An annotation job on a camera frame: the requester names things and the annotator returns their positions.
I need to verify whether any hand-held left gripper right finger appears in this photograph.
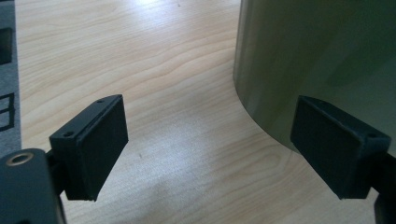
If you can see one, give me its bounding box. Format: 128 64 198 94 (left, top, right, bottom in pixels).
290 94 392 200

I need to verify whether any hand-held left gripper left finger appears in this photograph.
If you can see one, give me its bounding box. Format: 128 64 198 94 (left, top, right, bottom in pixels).
46 93 130 203

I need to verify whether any green plastic trash bin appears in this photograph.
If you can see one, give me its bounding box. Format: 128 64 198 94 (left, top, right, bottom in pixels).
233 0 396 158

